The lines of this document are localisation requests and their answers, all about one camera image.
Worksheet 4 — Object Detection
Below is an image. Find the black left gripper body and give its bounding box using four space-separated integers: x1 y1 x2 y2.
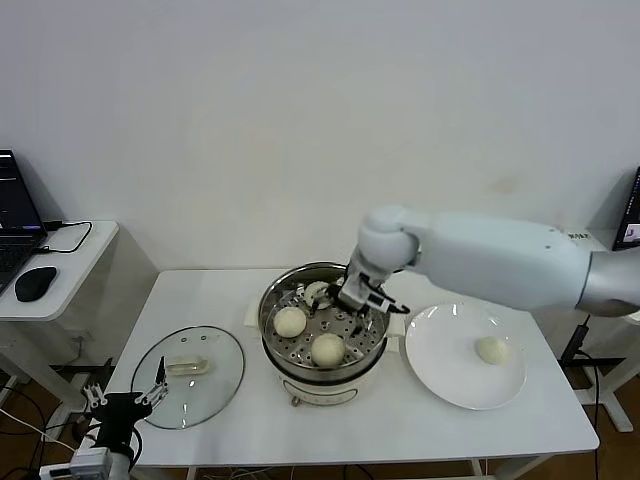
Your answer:
98 392 153 450

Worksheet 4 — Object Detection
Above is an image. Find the stainless steel steamer basket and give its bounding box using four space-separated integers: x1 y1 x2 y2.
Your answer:
258 263 392 369

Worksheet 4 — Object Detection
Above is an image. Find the black laptop with lit screen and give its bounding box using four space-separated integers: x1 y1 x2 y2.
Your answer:
612 167 640 251

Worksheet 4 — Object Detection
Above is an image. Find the black laptop with dark screen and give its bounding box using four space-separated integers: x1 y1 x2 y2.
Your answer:
0 148 49 296

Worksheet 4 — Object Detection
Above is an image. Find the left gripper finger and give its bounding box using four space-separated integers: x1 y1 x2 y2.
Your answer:
134 355 170 405
81 382 109 410

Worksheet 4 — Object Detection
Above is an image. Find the black laptop charger cable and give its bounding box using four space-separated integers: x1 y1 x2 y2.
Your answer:
32 221 95 257

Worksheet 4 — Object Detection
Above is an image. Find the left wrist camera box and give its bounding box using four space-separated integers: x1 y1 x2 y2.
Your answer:
39 446 112 480

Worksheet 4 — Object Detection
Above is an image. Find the white side desk with label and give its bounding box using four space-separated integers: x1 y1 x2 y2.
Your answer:
559 228 640 434

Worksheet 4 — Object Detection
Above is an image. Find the black floor cable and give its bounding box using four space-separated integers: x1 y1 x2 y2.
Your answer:
0 384 51 441

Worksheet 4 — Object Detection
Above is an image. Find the white side desk with mouse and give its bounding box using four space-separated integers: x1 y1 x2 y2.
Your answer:
0 221 120 416

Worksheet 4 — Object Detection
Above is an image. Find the round white plate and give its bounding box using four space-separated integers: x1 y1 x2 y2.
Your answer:
404 303 528 411

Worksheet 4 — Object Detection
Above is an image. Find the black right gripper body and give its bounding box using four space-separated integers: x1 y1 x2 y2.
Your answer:
331 278 370 322

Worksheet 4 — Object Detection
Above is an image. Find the black computer mouse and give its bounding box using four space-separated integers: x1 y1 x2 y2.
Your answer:
14 267 59 304

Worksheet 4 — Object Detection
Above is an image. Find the white steamed baozi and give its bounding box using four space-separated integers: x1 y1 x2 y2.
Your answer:
310 333 346 369
474 336 510 366
304 282 331 307
272 306 307 339

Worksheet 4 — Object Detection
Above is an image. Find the round glass pot lid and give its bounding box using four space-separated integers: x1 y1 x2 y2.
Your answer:
130 326 246 431

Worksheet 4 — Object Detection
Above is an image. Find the white floor cable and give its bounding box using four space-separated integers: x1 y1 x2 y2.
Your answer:
0 408 81 455

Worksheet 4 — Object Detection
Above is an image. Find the cream electric cooking pot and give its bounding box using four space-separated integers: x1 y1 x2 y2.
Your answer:
243 304 405 409

